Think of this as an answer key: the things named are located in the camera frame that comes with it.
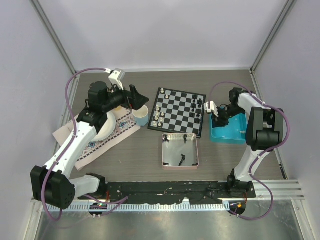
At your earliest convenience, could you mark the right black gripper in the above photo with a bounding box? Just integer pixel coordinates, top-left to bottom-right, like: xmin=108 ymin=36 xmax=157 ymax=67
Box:
xmin=211 ymin=105 xmax=245 ymax=128

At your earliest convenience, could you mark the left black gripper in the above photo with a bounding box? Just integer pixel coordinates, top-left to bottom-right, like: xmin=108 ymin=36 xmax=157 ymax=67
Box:
xmin=102 ymin=81 xmax=149 ymax=113

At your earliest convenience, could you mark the blue plastic tray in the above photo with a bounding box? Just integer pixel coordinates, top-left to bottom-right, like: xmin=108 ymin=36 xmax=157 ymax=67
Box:
xmin=209 ymin=113 xmax=247 ymax=145

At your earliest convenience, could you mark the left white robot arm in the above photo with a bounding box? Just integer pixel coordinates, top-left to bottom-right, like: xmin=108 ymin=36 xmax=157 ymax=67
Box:
xmin=30 ymin=81 xmax=149 ymax=210

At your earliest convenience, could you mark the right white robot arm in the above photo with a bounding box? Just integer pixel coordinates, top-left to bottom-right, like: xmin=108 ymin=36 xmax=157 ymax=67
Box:
xmin=204 ymin=87 xmax=287 ymax=198

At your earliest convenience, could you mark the black white chess board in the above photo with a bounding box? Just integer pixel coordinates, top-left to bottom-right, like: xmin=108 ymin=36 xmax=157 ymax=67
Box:
xmin=147 ymin=87 xmax=206 ymax=139

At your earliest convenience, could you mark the black chess piece in tin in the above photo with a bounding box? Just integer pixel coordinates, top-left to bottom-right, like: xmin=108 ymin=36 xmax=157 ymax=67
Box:
xmin=178 ymin=154 xmax=186 ymax=167

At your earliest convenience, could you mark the light blue mug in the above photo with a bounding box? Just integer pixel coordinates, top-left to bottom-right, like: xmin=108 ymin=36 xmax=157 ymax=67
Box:
xmin=132 ymin=105 xmax=149 ymax=127

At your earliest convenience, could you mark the patterned cloth placemat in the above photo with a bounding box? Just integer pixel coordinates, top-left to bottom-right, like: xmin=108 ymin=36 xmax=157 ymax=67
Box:
xmin=52 ymin=107 xmax=141 ymax=171

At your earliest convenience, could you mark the white paper plate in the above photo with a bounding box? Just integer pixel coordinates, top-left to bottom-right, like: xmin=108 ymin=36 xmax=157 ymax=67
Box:
xmin=92 ymin=111 xmax=116 ymax=142

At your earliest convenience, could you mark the pink metal tin tray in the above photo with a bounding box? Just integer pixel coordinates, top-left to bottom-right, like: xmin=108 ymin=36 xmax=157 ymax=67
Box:
xmin=161 ymin=133 xmax=200 ymax=170

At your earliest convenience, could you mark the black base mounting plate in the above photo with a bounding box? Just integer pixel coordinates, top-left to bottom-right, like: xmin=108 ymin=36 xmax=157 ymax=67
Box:
xmin=89 ymin=181 xmax=256 ymax=205

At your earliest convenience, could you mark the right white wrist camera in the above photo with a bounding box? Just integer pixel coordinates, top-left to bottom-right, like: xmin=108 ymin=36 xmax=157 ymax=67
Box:
xmin=203 ymin=101 xmax=219 ymax=117

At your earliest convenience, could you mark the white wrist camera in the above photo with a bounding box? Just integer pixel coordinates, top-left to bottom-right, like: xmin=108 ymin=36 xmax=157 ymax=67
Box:
xmin=203 ymin=101 xmax=219 ymax=117
xmin=108 ymin=68 xmax=126 ymax=91

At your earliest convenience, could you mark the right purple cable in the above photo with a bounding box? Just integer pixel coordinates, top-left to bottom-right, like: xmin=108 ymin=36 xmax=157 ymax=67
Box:
xmin=209 ymin=81 xmax=291 ymax=222

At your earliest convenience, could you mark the purple cable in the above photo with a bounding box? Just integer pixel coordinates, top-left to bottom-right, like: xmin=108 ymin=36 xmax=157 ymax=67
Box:
xmin=42 ymin=67 xmax=130 ymax=222
xmin=209 ymin=81 xmax=291 ymax=222

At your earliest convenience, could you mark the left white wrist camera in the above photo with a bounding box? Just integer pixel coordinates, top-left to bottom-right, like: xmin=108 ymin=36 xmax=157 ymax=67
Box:
xmin=108 ymin=68 xmax=126 ymax=91

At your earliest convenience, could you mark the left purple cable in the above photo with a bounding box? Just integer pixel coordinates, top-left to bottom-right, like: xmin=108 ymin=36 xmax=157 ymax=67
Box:
xmin=42 ymin=67 xmax=130 ymax=222

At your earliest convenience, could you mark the slotted cable duct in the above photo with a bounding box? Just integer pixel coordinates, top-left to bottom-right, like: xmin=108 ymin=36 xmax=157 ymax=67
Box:
xmin=65 ymin=201 xmax=230 ymax=213

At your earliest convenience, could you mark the aluminium frame rail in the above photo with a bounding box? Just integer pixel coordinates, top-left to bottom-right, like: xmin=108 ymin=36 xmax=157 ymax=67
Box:
xmin=29 ymin=0 xmax=77 ymax=74

